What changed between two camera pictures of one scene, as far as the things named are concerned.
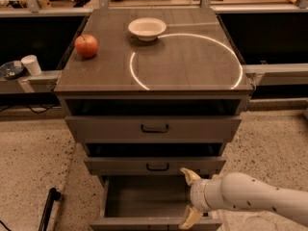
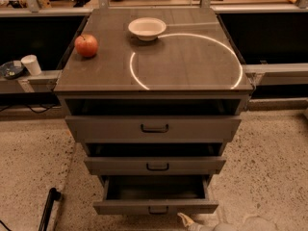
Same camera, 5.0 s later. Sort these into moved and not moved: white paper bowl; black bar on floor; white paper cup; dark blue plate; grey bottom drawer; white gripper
Moved: grey bottom drawer; white gripper
Not moved: white paper bowl; black bar on floor; white paper cup; dark blue plate
